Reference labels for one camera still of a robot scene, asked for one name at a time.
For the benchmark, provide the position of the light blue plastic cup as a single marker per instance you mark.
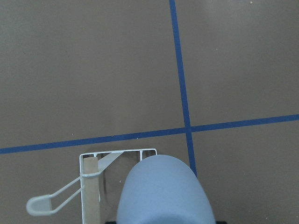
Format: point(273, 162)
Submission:
point(162, 189)

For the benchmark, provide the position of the white wire cup holder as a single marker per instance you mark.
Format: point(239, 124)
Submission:
point(91, 166)

